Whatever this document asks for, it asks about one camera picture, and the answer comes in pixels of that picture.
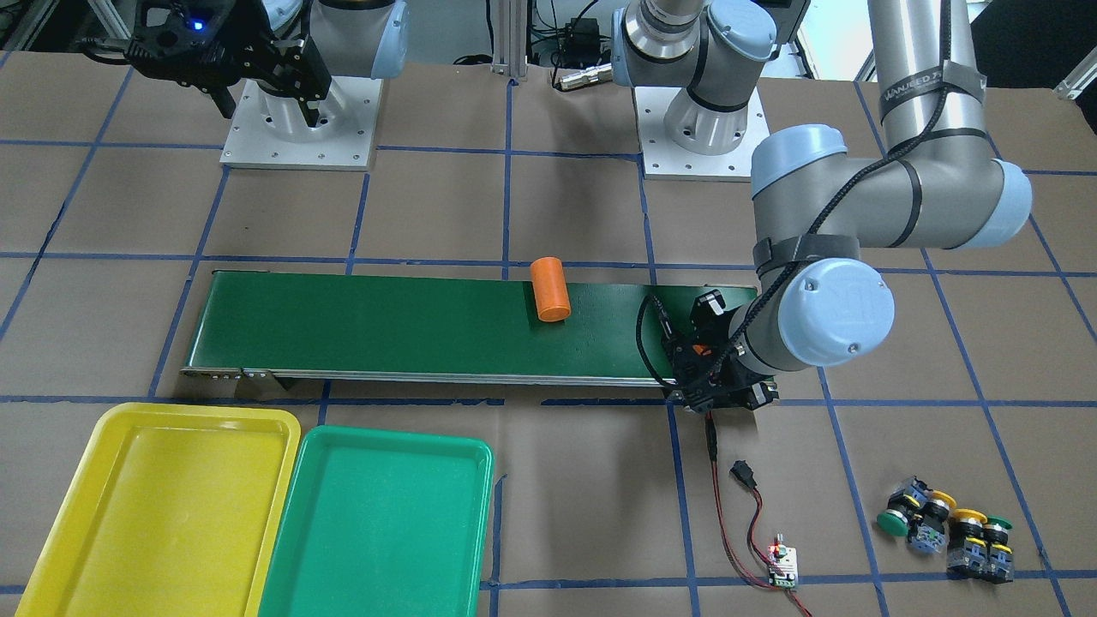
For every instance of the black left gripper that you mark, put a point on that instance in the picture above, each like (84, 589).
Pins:
(708, 310)

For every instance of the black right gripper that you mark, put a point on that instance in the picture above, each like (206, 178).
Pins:
(276, 53)

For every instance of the plain orange cylinder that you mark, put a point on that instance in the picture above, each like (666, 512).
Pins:
(550, 291)

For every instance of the green mushroom push button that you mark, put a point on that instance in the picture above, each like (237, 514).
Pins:
(905, 502)

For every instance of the yellow mushroom push button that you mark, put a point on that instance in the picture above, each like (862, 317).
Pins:
(928, 532)

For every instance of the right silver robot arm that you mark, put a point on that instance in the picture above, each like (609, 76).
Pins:
(363, 39)

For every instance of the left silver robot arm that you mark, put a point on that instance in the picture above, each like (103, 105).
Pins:
(816, 207)

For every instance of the small motor controller board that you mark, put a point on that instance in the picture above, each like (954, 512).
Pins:
(782, 563)

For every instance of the green conveyor belt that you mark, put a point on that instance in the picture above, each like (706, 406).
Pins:
(279, 326)

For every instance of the green plastic tray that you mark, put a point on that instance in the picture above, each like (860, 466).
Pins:
(382, 523)

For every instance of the yellow plastic tray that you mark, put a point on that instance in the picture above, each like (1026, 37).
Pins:
(173, 511)

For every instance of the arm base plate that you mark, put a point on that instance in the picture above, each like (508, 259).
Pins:
(269, 132)
(682, 141)

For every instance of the aluminium frame post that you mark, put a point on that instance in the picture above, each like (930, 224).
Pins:
(509, 30)

